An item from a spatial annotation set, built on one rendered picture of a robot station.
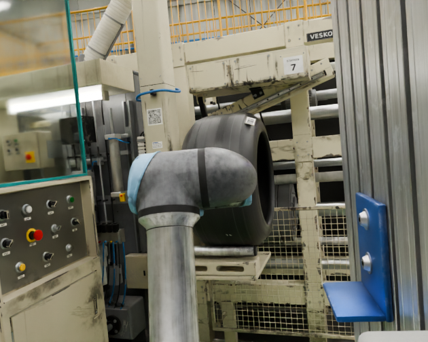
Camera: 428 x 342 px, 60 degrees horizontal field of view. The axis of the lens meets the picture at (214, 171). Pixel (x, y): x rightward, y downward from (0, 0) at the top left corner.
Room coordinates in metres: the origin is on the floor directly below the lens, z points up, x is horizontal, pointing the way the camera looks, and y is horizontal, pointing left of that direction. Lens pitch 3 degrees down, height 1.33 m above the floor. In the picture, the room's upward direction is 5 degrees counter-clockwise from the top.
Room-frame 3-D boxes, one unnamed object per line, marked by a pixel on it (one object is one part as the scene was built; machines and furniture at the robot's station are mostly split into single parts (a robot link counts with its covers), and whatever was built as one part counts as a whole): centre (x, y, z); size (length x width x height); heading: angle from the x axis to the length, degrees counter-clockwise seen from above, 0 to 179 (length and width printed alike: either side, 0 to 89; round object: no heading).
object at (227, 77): (1.97, -0.23, 1.71); 0.61 x 0.25 x 0.15; 72
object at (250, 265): (1.59, 0.02, 0.84); 0.36 x 0.09 x 0.06; 72
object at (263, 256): (1.73, -0.02, 0.80); 0.37 x 0.36 x 0.02; 162
